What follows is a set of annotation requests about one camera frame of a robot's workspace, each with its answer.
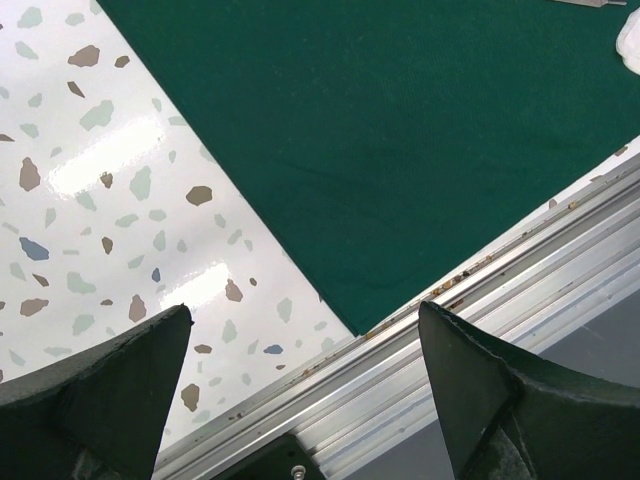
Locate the steel scalpel handle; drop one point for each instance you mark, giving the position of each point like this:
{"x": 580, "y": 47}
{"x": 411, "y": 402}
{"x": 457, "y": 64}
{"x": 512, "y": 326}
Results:
{"x": 594, "y": 3}

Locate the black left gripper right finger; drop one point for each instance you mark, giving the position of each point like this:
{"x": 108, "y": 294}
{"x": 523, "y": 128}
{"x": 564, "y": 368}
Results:
{"x": 506, "y": 413}

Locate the dark green surgical cloth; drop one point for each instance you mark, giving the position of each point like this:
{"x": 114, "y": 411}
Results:
{"x": 385, "y": 142}

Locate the aluminium rail frame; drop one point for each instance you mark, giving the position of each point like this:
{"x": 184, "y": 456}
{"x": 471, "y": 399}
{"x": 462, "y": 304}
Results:
{"x": 573, "y": 264}

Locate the white gauze pad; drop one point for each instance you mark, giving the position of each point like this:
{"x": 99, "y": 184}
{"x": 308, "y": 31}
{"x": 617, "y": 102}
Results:
{"x": 628, "y": 42}

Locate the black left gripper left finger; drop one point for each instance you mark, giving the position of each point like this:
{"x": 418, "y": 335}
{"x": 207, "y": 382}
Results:
{"x": 100, "y": 413}

